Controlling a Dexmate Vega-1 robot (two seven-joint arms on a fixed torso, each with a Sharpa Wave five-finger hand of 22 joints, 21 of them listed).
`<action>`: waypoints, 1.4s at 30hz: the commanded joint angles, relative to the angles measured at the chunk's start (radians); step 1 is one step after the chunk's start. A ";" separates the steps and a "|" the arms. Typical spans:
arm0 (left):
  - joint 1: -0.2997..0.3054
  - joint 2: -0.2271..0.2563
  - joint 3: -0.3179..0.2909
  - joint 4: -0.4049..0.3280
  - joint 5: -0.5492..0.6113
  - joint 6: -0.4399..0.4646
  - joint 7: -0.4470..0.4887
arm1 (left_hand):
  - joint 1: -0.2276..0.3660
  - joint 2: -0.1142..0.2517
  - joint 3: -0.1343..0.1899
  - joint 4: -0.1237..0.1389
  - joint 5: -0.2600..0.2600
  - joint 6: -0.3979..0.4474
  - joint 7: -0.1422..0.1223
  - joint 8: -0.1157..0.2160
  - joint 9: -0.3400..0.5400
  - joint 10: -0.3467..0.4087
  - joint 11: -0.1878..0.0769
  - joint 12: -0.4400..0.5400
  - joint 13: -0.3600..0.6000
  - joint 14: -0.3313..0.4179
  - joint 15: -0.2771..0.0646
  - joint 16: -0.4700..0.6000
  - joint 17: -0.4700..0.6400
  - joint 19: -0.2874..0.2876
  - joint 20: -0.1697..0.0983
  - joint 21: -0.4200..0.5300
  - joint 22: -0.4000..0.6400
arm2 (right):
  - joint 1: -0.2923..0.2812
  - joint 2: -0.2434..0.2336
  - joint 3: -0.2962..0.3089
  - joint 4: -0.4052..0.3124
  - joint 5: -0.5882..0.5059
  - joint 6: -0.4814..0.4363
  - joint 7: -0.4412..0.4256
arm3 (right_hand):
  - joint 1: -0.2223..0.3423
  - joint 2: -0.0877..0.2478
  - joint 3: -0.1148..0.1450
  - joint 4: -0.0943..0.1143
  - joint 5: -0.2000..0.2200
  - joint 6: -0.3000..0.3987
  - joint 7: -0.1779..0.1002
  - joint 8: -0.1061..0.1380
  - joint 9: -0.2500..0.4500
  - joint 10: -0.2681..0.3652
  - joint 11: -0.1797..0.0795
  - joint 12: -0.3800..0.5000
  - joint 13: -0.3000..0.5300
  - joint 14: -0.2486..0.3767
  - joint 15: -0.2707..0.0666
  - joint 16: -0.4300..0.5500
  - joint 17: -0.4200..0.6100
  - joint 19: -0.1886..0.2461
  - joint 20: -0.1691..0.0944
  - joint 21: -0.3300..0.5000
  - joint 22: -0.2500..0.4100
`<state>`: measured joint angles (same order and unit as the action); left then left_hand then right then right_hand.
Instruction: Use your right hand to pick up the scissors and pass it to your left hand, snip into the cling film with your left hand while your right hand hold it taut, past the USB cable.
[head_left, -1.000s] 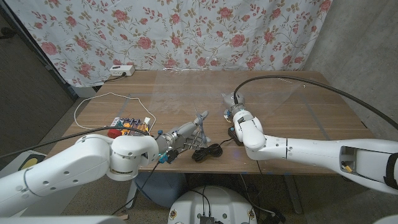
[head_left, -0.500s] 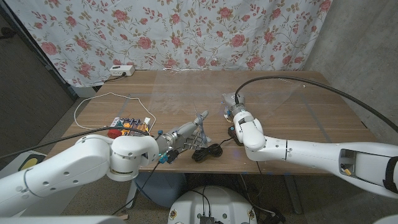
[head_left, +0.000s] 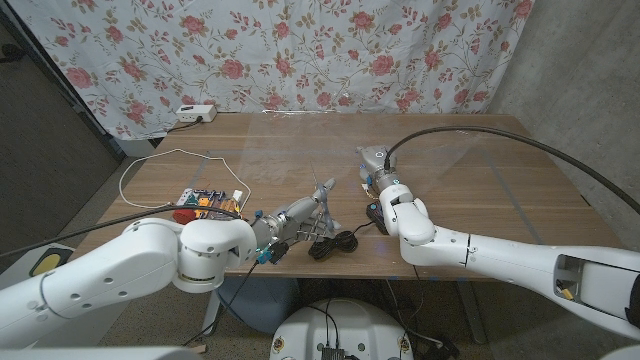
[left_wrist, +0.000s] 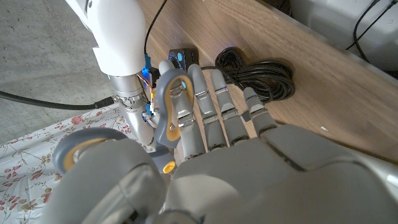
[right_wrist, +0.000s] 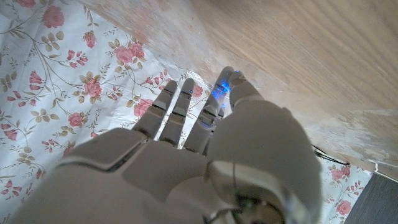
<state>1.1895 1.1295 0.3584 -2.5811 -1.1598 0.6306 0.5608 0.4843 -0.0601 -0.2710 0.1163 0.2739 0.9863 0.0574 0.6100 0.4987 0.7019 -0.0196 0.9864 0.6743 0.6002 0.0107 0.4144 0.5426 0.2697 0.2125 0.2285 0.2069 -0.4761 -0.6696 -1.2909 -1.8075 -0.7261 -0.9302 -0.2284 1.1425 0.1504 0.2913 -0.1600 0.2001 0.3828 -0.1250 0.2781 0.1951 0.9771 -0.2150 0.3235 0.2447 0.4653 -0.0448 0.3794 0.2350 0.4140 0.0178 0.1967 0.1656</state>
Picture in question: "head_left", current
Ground thin black left wrist cable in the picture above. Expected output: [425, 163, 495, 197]
[182, 259, 261, 347]

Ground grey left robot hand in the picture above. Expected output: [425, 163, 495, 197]
[248, 177, 343, 252]

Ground floral backdrop cloth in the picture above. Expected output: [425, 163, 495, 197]
[7, 0, 536, 141]

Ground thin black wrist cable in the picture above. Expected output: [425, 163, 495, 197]
[410, 264, 426, 314]
[182, 259, 261, 347]

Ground white floor platform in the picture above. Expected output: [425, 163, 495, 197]
[0, 242, 76, 289]

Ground yellow black foot pedal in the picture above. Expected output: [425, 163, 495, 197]
[28, 248, 75, 277]

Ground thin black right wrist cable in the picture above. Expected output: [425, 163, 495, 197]
[410, 264, 426, 314]

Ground black joystick controller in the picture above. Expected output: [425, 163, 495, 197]
[366, 202, 392, 236]

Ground white table leg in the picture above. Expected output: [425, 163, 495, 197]
[202, 289, 221, 336]

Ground grey table leg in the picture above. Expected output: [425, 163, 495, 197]
[454, 280, 487, 345]

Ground grey orange handled scissors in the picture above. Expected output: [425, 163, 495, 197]
[309, 163, 342, 241]

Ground colourful electronic circuit kit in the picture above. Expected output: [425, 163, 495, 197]
[172, 187, 249, 225]

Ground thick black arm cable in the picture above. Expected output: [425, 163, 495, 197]
[383, 125, 640, 216]
[0, 204, 245, 260]

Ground black power strip cord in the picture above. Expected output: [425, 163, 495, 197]
[167, 115, 205, 134]

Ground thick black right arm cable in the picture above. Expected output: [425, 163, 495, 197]
[383, 125, 640, 216]

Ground thin white cable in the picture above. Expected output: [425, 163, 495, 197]
[118, 147, 253, 211]

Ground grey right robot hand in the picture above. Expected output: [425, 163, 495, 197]
[354, 144, 402, 195]

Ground white floor cable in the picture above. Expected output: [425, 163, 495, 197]
[387, 279, 444, 347]

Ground white power strip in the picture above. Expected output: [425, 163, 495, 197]
[175, 104, 218, 124]

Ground black floor adapter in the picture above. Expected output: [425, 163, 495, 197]
[424, 339, 461, 360]

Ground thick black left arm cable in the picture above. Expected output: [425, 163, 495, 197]
[0, 204, 245, 260]

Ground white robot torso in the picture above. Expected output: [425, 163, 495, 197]
[269, 298, 415, 360]

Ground black frame bar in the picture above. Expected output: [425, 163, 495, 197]
[0, 9, 126, 162]

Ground black coiled USB cable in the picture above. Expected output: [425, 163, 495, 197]
[307, 222, 377, 262]

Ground transparent cling film sheet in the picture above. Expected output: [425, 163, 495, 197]
[239, 110, 485, 191]

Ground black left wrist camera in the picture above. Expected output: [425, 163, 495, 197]
[255, 240, 290, 266]

